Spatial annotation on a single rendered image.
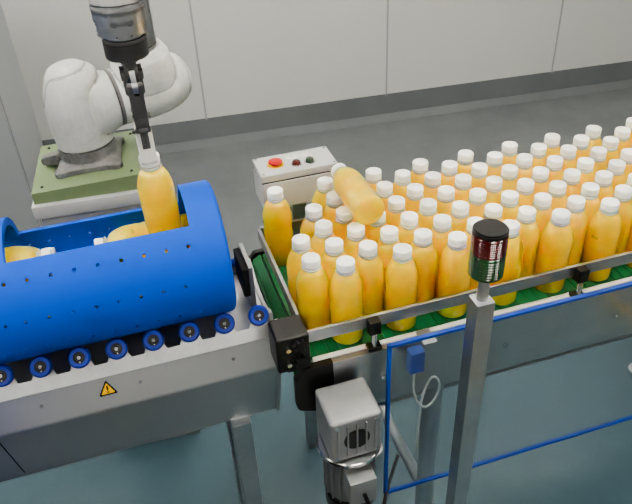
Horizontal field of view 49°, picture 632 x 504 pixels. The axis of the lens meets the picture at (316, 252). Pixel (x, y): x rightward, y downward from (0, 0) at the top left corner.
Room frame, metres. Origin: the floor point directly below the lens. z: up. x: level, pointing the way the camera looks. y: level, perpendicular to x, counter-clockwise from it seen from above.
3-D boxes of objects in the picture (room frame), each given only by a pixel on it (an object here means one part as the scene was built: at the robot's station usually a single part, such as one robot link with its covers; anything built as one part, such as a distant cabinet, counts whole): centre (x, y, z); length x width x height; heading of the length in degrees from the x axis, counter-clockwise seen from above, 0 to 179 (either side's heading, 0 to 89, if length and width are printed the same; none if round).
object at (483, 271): (1.00, -0.31, 1.18); 0.06 x 0.06 x 0.05
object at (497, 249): (1.00, -0.31, 1.23); 0.06 x 0.06 x 0.04
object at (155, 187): (1.19, 0.31, 1.23); 0.07 x 0.07 x 0.19
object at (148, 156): (1.17, 0.30, 1.36); 0.03 x 0.01 x 0.07; 106
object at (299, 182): (1.57, 0.04, 1.05); 0.20 x 0.10 x 0.10; 106
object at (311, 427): (1.57, 0.04, 0.50); 0.04 x 0.04 x 1.00; 16
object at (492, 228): (1.00, -0.31, 1.18); 0.06 x 0.06 x 0.16
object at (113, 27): (1.19, 0.31, 1.59); 0.09 x 0.09 x 0.06
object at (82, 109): (1.77, 0.61, 1.21); 0.18 x 0.16 x 0.22; 118
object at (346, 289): (1.13, -0.06, 0.99); 0.07 x 0.07 x 0.19
